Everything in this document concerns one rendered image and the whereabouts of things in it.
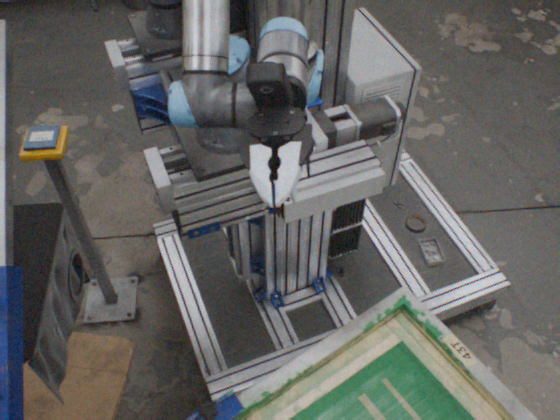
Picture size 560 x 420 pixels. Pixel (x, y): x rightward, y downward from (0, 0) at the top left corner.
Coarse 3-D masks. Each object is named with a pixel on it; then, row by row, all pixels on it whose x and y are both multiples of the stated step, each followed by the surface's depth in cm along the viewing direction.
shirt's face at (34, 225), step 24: (24, 216) 156; (48, 216) 156; (24, 240) 150; (48, 240) 150; (24, 264) 145; (48, 264) 145; (24, 288) 141; (24, 312) 136; (24, 336) 132; (24, 360) 128
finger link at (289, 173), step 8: (288, 144) 68; (296, 144) 68; (280, 152) 67; (288, 152) 67; (296, 152) 67; (280, 160) 67; (288, 160) 66; (296, 160) 66; (280, 168) 65; (288, 168) 65; (296, 168) 65; (280, 176) 65; (288, 176) 64; (296, 176) 65; (280, 184) 64; (288, 184) 64; (296, 184) 65; (280, 192) 64; (288, 192) 64; (296, 192) 69; (280, 200) 63; (296, 200) 69
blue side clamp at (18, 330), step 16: (0, 272) 101; (16, 272) 104; (0, 288) 101; (16, 288) 104; (0, 304) 100; (16, 304) 104; (0, 320) 100; (16, 320) 103; (0, 336) 99; (16, 336) 102; (0, 352) 99; (16, 352) 102; (0, 368) 99; (16, 368) 101; (0, 384) 98; (16, 384) 101; (0, 400) 98; (16, 400) 100; (0, 416) 97; (16, 416) 100
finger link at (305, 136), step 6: (306, 126) 70; (300, 132) 69; (306, 132) 69; (294, 138) 68; (300, 138) 68; (306, 138) 68; (312, 138) 68; (306, 144) 68; (312, 144) 68; (306, 150) 67; (312, 150) 68; (300, 156) 66; (306, 156) 66; (300, 162) 66
